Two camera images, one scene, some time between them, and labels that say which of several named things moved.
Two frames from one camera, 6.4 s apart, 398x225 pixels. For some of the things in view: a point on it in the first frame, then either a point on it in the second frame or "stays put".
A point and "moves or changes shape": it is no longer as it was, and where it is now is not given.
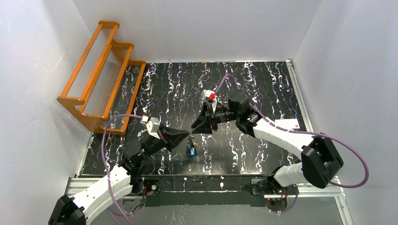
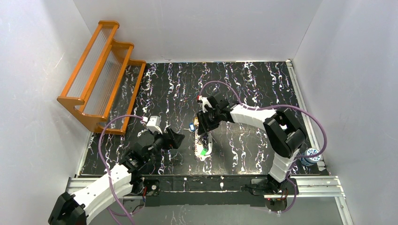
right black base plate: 269,186 stays put
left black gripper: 164,137 stays put
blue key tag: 193,152 moves or changes shape
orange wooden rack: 102,90 stays put
